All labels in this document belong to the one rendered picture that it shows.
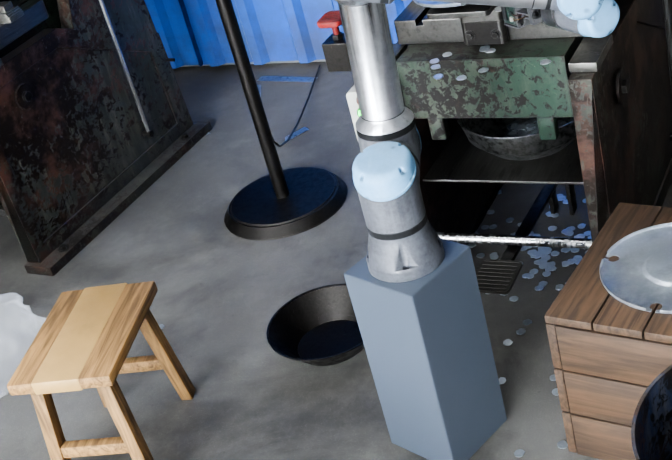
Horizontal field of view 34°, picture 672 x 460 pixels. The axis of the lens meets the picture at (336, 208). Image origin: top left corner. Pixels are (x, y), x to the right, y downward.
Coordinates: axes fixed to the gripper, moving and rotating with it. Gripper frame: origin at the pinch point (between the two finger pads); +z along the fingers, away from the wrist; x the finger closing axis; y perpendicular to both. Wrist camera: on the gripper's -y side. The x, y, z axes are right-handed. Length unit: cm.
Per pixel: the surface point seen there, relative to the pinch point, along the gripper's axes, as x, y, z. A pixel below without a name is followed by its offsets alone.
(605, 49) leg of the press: 17.4, -15.0, -8.7
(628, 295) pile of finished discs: 49, 14, -44
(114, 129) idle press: 46, 62, 161
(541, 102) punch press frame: 26.6, -2.9, 0.4
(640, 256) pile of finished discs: 48, 4, -36
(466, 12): 2.1, 8.4, 3.1
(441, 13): 1.7, 11.8, 7.6
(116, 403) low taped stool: 56, 104, 15
